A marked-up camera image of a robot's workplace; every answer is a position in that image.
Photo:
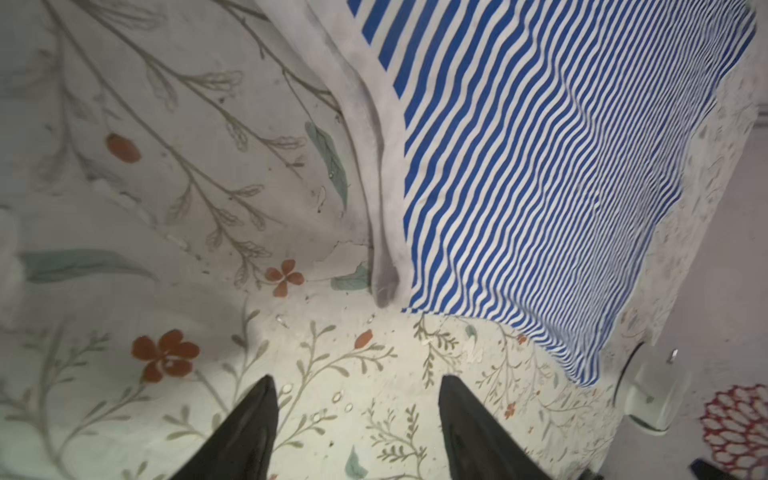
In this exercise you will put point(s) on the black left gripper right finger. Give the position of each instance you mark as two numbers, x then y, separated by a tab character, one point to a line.
476	445

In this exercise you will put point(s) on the blue white striped tank top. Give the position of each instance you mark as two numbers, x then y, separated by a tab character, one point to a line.
517	156

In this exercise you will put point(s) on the floral tablecloth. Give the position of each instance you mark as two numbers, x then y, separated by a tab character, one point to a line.
182	214

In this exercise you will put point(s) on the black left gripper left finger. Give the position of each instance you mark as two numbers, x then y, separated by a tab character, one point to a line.
242	446

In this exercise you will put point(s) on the white alarm clock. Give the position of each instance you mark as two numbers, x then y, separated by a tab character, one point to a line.
651	389

